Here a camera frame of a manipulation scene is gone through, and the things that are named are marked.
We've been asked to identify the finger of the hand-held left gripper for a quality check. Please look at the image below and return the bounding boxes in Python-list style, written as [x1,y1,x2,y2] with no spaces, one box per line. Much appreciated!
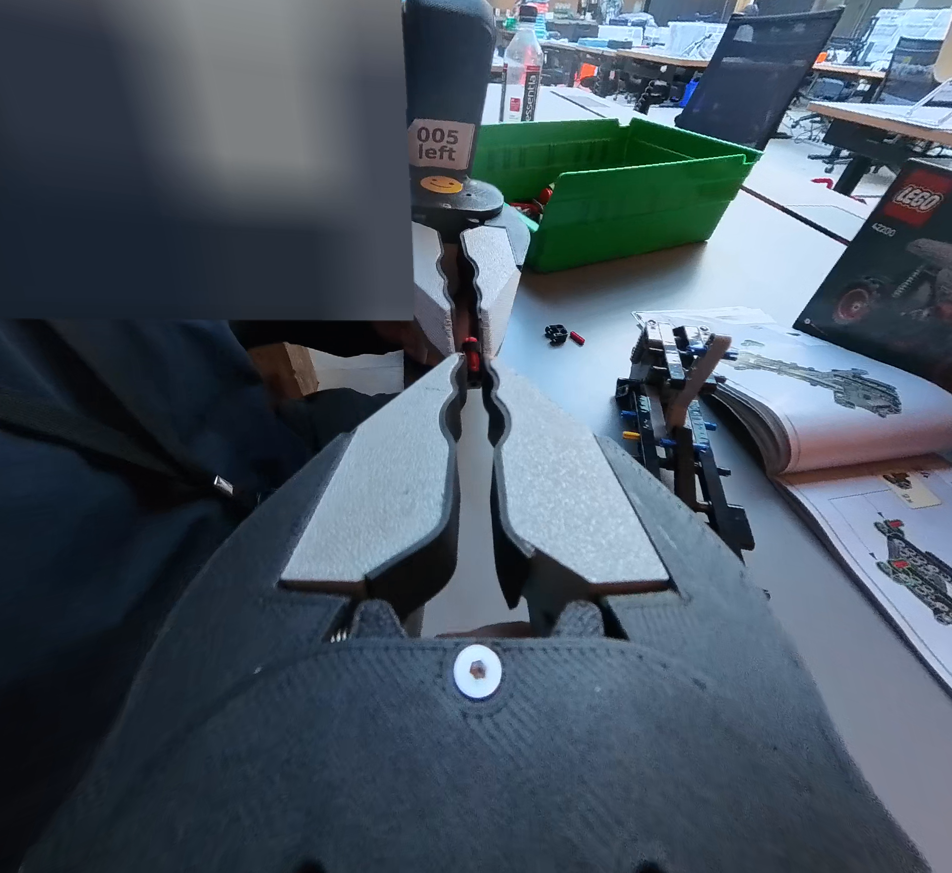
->
[412,221,458,362]
[461,225,523,359]

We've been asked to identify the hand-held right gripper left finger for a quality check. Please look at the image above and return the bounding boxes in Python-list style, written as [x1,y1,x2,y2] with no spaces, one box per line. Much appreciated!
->
[280,354,465,617]

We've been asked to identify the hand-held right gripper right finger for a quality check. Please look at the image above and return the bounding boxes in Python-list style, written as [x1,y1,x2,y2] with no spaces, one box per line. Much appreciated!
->
[483,360,672,632]

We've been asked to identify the black lego chassis assembly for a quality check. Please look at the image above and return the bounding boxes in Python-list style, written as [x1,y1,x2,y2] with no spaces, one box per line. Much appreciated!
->
[614,319,756,558]

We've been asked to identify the black lego set box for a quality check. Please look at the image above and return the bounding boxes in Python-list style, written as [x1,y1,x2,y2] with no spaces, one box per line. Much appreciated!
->
[793,158,952,398]

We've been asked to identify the clear water bottle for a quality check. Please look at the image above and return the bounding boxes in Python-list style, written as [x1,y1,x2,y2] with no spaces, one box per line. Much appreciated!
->
[502,4,545,124]

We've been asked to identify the green plastic bin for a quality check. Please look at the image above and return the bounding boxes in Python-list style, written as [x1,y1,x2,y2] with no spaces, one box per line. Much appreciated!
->
[472,116,766,274]

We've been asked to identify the open instruction booklet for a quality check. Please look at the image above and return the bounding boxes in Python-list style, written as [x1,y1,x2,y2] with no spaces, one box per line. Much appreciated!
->
[632,306,952,696]

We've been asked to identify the person's dark blue clothing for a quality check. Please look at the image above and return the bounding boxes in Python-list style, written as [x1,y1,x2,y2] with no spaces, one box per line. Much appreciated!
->
[0,319,417,873]

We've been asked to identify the black mesh office chair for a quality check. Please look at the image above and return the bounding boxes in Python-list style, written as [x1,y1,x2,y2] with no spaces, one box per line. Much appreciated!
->
[673,5,846,151]

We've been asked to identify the wooden background desk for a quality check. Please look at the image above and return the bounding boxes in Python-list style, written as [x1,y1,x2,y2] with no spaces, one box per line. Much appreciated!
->
[807,100,952,147]

